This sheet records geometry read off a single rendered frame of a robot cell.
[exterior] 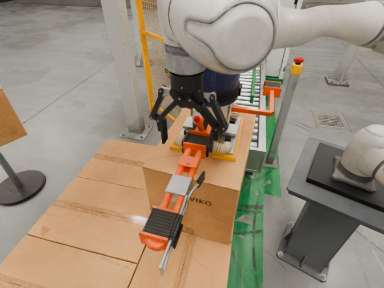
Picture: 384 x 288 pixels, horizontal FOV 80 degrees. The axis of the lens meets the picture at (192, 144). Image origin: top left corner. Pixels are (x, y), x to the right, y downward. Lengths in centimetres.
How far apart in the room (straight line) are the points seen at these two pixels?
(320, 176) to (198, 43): 109
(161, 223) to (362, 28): 66
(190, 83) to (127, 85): 198
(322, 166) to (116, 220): 110
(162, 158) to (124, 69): 154
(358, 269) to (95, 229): 168
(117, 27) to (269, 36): 206
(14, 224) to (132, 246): 130
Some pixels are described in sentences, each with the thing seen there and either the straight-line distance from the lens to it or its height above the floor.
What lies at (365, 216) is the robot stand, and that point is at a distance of 126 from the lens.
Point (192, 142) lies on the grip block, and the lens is 83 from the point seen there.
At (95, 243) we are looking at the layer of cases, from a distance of 129.
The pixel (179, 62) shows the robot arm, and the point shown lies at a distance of 48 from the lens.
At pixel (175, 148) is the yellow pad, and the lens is 100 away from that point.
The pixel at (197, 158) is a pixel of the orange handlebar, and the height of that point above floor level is 109.
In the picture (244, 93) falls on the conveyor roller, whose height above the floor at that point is 55.
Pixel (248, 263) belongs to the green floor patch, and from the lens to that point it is 179.
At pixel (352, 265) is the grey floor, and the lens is 205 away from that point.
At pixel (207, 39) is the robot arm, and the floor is 153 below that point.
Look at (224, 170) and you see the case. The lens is 94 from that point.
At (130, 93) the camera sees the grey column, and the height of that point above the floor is 53.
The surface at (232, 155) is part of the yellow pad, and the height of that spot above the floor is 96.
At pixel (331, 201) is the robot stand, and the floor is 75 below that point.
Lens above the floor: 161
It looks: 39 degrees down
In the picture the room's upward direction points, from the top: straight up
